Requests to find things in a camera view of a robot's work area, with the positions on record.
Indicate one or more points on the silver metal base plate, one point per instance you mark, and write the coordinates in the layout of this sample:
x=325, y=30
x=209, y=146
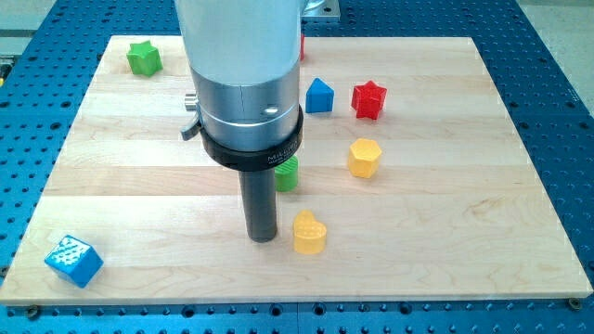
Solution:
x=321, y=11

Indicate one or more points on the yellow heart block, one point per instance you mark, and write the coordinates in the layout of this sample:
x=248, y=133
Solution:
x=309, y=235

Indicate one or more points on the green cylinder block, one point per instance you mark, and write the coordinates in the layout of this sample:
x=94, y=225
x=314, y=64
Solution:
x=286, y=175

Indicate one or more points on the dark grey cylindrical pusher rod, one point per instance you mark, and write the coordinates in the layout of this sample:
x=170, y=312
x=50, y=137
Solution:
x=258, y=191

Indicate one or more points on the blue cube block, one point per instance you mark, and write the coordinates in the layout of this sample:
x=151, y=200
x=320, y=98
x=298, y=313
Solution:
x=74, y=260

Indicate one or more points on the light wooden board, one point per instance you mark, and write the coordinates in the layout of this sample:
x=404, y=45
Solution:
x=455, y=211

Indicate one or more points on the yellow hexagon block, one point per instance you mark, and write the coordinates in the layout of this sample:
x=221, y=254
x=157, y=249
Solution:
x=364, y=158

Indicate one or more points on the red star block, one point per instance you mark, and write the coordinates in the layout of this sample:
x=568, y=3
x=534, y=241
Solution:
x=368, y=100

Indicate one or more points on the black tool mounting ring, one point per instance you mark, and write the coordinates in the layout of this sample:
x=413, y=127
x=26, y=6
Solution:
x=255, y=161

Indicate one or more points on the blue house-shaped block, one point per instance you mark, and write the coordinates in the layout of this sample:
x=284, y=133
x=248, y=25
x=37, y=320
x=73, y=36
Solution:
x=319, y=97

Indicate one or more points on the red block behind arm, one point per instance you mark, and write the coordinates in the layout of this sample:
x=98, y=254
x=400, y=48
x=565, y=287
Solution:
x=302, y=37

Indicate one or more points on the green star block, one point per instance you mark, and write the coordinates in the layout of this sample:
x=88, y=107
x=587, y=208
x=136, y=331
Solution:
x=144, y=58

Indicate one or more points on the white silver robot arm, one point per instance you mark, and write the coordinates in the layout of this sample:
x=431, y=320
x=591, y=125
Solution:
x=244, y=58

